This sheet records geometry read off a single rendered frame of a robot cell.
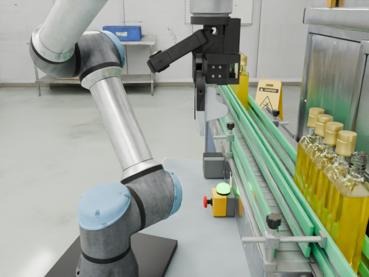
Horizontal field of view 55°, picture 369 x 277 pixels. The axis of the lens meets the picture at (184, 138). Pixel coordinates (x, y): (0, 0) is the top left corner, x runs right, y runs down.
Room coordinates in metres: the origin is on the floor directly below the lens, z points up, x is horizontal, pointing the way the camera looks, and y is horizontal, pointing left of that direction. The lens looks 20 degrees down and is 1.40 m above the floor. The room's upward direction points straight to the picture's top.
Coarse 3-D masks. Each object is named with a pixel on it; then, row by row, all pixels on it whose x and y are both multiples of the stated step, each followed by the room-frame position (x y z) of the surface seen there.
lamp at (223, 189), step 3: (222, 183) 1.04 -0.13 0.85; (225, 183) 1.04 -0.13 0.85; (219, 186) 1.02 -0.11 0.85; (222, 186) 1.02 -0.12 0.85; (225, 186) 1.02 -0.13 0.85; (228, 186) 1.02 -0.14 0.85; (219, 189) 1.01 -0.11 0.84; (222, 189) 1.01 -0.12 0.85; (225, 189) 1.01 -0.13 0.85; (228, 189) 1.01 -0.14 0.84; (216, 192) 1.02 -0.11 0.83; (219, 192) 1.01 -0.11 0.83; (222, 192) 1.01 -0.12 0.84; (225, 192) 1.01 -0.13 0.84; (228, 192) 1.01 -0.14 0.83; (222, 195) 1.01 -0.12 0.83; (225, 195) 1.01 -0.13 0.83
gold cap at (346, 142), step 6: (342, 132) 0.66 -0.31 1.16; (348, 132) 0.66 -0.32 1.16; (354, 132) 0.66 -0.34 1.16; (342, 138) 0.65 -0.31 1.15; (348, 138) 0.64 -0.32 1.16; (354, 138) 0.64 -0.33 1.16; (342, 144) 0.65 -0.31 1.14; (348, 144) 0.64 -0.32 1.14; (354, 144) 0.65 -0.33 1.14; (336, 150) 0.66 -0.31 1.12; (342, 150) 0.65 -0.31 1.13; (348, 150) 0.64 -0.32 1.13; (348, 156) 0.64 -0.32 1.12
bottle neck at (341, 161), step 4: (336, 156) 0.66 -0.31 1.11; (340, 156) 0.65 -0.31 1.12; (336, 160) 0.66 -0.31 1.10; (340, 160) 0.65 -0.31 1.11; (344, 160) 0.65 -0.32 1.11; (348, 160) 0.65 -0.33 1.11; (336, 164) 0.66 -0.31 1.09; (340, 164) 0.65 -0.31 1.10; (344, 164) 0.65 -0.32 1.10; (348, 164) 0.65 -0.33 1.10
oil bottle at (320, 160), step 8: (320, 152) 0.73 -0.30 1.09; (312, 160) 0.74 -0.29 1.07; (320, 160) 0.70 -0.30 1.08; (328, 160) 0.70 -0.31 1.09; (312, 168) 0.73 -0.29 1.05; (320, 168) 0.69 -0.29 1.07; (312, 176) 0.73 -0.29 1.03; (320, 176) 0.69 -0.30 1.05; (312, 184) 0.72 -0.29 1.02; (320, 184) 0.69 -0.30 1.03; (312, 192) 0.71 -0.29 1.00; (312, 200) 0.71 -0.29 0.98; (312, 208) 0.70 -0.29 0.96
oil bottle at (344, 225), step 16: (336, 192) 0.61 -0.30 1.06; (352, 192) 0.58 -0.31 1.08; (368, 192) 0.58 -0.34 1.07; (336, 208) 0.60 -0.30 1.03; (352, 208) 0.57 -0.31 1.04; (368, 208) 0.58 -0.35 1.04; (336, 224) 0.59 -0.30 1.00; (352, 224) 0.57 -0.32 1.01; (336, 240) 0.58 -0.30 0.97; (352, 240) 0.57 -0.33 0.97; (352, 256) 0.57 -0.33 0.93
